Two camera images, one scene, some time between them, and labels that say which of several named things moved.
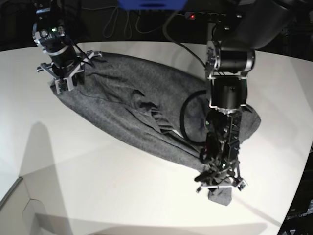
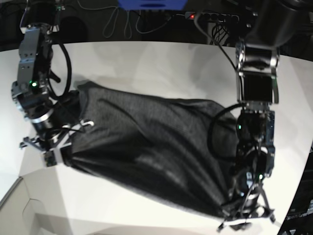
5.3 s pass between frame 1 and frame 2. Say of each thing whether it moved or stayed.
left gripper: moved
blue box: stayed
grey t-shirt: moved
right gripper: moved
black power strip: stayed
